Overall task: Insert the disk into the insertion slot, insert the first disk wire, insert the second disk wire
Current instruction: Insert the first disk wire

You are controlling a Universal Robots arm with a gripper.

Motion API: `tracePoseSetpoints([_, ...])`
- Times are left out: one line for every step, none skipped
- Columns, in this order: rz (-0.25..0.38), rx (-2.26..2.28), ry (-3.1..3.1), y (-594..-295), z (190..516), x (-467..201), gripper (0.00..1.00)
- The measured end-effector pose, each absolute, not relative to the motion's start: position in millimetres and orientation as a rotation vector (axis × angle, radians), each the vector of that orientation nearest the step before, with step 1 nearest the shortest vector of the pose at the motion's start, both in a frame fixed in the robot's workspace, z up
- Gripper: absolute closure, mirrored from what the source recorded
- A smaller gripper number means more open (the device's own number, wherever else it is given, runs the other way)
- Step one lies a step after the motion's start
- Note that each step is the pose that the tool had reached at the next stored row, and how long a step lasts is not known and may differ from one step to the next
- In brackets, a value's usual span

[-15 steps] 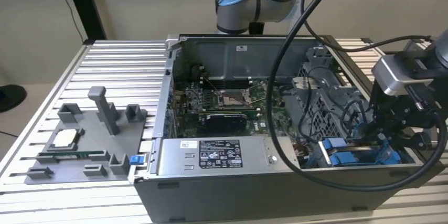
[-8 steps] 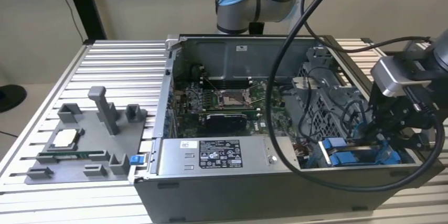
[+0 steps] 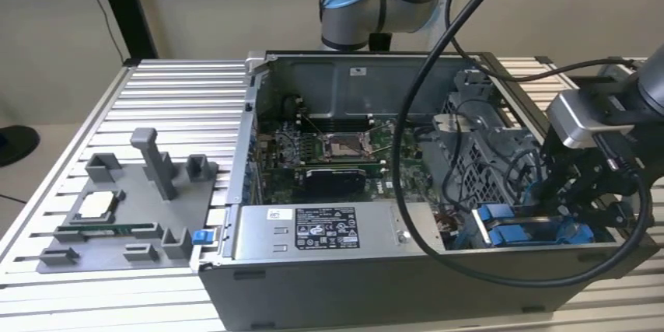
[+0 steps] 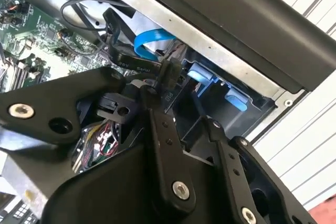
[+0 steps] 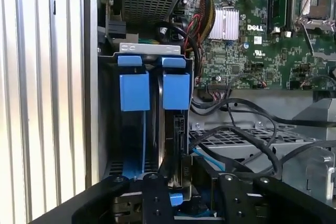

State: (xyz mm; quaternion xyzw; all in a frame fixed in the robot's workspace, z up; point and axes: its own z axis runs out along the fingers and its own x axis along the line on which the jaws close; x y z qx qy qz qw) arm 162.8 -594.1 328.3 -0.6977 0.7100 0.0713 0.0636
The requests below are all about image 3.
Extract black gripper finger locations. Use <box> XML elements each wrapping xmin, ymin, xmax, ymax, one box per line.
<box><xmin>535</xmin><ymin>147</ymin><xmax>575</xmax><ymax>212</ymax></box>
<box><xmin>563</xmin><ymin>176</ymin><xmax>597</xmax><ymax>226</ymax></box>

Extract hard disk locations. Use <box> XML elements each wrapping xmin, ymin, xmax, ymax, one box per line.
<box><xmin>475</xmin><ymin>203</ymin><xmax>596</xmax><ymax>246</ymax></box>

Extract grey metal disk bay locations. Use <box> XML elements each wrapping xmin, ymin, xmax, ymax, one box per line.
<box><xmin>419</xmin><ymin>69</ymin><xmax>619</xmax><ymax>250</ymax></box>

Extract small blue disk carrier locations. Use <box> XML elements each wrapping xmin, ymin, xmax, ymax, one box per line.
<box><xmin>488</xmin><ymin>227</ymin><xmax>523</xmax><ymax>246</ymax></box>

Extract green motherboard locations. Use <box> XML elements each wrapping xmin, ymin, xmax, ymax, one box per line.
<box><xmin>253</xmin><ymin>114</ymin><xmax>435</xmax><ymax>207</ymax></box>

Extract CPU socket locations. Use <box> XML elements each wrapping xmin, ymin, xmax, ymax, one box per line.
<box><xmin>321</xmin><ymin>131</ymin><xmax>376</xmax><ymax>162</ymax></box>

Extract black graphics card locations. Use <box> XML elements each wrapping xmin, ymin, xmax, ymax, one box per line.
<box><xmin>300</xmin><ymin>166</ymin><xmax>367</xmax><ymax>197</ymax></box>

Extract black RAM slots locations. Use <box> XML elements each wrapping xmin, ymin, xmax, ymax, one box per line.
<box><xmin>297</xmin><ymin>113</ymin><xmax>376</xmax><ymax>131</ymax></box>

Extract black power supply label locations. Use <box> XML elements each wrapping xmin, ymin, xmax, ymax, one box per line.
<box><xmin>293</xmin><ymin>206</ymin><xmax>360</xmax><ymax>251</ymax></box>

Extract black open PC case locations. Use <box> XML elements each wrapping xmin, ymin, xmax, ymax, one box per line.
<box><xmin>189</xmin><ymin>50</ymin><xmax>661</xmax><ymax>332</ymax></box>

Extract silver power supply unit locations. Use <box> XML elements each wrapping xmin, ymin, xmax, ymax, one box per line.
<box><xmin>232</xmin><ymin>202</ymin><xmax>447</xmax><ymax>262</ymax></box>

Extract grey parts rack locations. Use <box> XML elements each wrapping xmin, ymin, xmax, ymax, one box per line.
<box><xmin>35</xmin><ymin>128</ymin><xmax>223</xmax><ymax>274</ymax></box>

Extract green RAM stick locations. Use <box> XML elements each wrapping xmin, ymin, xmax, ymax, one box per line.
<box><xmin>59</xmin><ymin>223</ymin><xmax>156</xmax><ymax>236</ymax></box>

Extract silver CPU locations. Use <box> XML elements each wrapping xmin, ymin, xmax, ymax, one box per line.
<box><xmin>76</xmin><ymin>193</ymin><xmax>119</xmax><ymax>219</ymax></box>

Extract black round object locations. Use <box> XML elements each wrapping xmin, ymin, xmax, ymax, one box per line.
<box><xmin>0</xmin><ymin>124</ymin><xmax>41</xmax><ymax>168</ymax></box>

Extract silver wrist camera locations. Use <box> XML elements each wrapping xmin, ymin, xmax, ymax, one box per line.
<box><xmin>547</xmin><ymin>89</ymin><xmax>643</xmax><ymax>150</ymax></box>

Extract black disk wire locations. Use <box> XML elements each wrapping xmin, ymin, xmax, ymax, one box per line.
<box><xmin>440</xmin><ymin>99</ymin><xmax>544</xmax><ymax>208</ymax></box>

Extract long black arm cable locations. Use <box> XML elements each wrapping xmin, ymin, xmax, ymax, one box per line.
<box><xmin>392</xmin><ymin>0</ymin><xmax>656</xmax><ymax>286</ymax></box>

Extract black camera cable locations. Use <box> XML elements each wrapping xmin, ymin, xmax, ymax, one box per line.
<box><xmin>444</xmin><ymin>0</ymin><xmax>648</xmax><ymax>82</ymax></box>

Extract black upright frame post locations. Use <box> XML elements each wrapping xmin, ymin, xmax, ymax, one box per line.
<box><xmin>80</xmin><ymin>0</ymin><xmax>160</xmax><ymax>61</ymax></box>

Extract thin black wall cable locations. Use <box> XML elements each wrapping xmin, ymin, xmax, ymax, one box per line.
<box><xmin>81</xmin><ymin>0</ymin><xmax>127</xmax><ymax>61</ymax></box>

